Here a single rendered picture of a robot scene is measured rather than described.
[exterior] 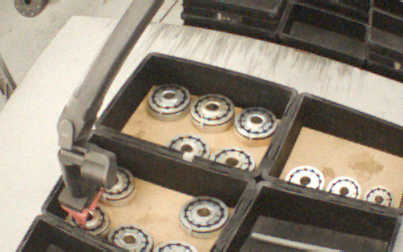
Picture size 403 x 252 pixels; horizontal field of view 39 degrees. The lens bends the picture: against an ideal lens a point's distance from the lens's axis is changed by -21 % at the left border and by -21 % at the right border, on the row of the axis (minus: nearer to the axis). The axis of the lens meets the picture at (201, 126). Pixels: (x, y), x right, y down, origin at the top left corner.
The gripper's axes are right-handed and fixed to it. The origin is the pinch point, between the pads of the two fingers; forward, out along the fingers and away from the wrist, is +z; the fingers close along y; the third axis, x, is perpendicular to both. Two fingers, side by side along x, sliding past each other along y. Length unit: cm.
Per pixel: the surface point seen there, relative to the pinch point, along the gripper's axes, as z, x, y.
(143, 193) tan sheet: 6.2, -6.1, 16.5
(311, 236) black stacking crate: 6, -47, 17
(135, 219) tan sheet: 6.1, -7.8, 8.4
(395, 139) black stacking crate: 1, -62, 50
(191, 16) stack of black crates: 41, 34, 128
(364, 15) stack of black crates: 43, -35, 173
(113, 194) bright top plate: 3.1, -1.4, 10.9
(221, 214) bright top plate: 3.2, -25.2, 15.3
